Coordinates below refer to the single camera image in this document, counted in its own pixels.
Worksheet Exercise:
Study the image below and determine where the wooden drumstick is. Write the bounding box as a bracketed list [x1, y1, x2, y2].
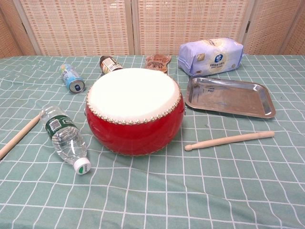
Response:
[184, 130, 275, 152]
[0, 115, 41, 160]

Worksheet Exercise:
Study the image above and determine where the red drum white skin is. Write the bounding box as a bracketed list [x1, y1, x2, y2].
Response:
[84, 67, 187, 156]

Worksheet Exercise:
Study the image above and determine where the silver metal tray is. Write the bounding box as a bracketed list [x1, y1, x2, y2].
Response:
[184, 76, 276, 119]

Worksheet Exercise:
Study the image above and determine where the brown snack pouch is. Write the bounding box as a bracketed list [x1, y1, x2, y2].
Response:
[144, 54, 173, 73]

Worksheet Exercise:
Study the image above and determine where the dark brown glass bottle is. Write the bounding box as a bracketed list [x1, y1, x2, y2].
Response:
[99, 55, 124, 74]

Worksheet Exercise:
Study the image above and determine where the green checked tablecloth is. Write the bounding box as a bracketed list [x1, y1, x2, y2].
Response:
[0, 54, 305, 229]

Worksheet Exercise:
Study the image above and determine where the pale blue tissue pack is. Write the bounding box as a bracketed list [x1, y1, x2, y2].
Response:
[177, 37, 244, 77]

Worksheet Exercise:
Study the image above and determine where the blue drink can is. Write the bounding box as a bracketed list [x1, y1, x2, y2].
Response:
[59, 63, 86, 94]

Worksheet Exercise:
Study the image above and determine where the clear water bottle green label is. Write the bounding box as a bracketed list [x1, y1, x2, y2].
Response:
[39, 105, 92, 176]

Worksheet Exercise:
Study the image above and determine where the bamboo folding screen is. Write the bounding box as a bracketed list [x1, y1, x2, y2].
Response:
[0, 0, 305, 58]

